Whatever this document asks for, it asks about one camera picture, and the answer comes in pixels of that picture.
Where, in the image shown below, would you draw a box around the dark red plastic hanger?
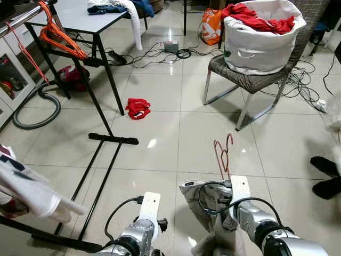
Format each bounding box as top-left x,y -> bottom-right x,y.
213,133 -> 235,182

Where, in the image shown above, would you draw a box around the thin red hanger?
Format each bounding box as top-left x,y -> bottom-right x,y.
5,21 -> 51,86

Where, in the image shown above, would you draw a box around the red crumpled cloth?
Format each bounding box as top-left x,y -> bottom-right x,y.
124,98 -> 152,121

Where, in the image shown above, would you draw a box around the white black-print t-shirt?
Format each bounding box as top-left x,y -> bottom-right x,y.
0,144 -> 86,225

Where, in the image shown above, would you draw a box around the person leg black sock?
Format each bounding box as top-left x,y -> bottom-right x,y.
310,156 -> 341,178
312,178 -> 341,201

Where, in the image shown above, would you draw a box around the plaid cushion metal chair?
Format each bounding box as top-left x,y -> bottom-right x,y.
202,0 -> 331,131

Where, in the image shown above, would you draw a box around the red vacuum cleaner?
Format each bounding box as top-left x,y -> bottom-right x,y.
56,65 -> 91,92

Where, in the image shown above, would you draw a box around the black power strip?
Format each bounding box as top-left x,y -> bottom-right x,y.
108,49 -> 128,66

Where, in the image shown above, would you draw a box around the grey power box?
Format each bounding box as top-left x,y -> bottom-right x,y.
163,40 -> 181,54

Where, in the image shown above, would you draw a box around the person light patterned shorts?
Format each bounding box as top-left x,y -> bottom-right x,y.
319,88 -> 341,161

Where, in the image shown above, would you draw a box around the white power strip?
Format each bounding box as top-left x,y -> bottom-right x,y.
313,99 -> 328,113

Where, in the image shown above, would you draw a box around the white laundry bag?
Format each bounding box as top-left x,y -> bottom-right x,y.
223,0 -> 308,75

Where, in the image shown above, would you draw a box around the orange white bag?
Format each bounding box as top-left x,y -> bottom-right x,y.
201,7 -> 224,46

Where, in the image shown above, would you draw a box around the bunch of orange hangers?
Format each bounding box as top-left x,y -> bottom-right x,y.
37,0 -> 88,60

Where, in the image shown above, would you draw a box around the white table black legs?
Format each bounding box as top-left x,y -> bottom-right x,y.
24,0 -> 155,115

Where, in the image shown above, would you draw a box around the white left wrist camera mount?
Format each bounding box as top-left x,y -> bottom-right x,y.
139,192 -> 162,241

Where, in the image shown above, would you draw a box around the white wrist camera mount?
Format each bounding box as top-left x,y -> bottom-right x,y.
229,175 -> 252,211
139,192 -> 162,241

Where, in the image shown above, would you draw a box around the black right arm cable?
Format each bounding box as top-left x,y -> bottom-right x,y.
197,181 -> 283,227

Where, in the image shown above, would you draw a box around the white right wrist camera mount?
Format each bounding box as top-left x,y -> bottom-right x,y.
229,175 -> 252,211

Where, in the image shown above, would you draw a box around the grey vacuum hose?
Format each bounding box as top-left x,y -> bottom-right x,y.
12,80 -> 63,130

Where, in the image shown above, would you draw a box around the black floor cable tangle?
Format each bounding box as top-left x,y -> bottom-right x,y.
277,59 -> 334,107
120,40 -> 224,70

